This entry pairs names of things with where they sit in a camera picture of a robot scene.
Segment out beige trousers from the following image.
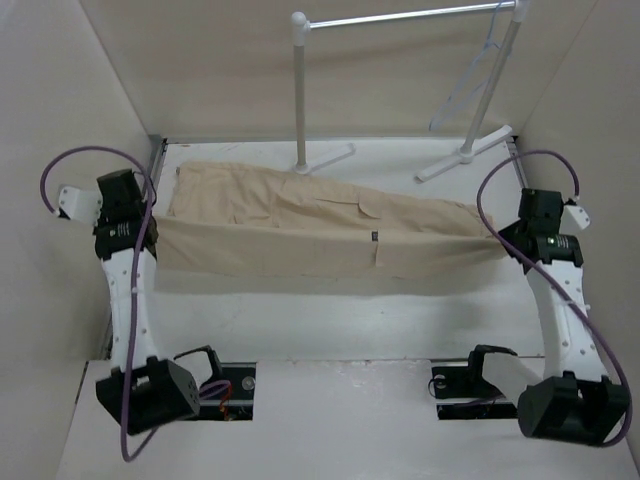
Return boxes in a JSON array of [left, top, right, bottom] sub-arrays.
[[156, 161, 505, 279]]

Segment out light blue wire hanger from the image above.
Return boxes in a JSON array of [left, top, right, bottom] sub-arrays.
[[428, 0, 516, 131]]

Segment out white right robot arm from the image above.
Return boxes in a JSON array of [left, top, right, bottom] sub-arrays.
[[463, 189, 631, 447]]

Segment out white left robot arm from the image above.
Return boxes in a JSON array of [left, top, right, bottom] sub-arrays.
[[93, 170, 232, 436]]

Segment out white clothes rack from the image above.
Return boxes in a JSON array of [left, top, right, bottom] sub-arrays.
[[289, 0, 531, 184]]

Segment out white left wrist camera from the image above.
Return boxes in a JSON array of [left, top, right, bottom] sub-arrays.
[[57, 185, 103, 226]]

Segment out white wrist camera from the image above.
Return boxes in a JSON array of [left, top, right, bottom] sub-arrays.
[[57, 185, 103, 226], [560, 199, 591, 236]]

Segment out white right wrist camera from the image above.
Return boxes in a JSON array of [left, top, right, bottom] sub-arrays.
[[560, 199, 591, 236]]

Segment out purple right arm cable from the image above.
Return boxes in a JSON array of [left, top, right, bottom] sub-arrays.
[[476, 149, 634, 447]]

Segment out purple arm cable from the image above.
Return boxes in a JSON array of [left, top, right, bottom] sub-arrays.
[[39, 144, 159, 462], [476, 149, 634, 447]]

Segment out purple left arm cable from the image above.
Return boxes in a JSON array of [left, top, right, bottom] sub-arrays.
[[39, 144, 159, 462]]

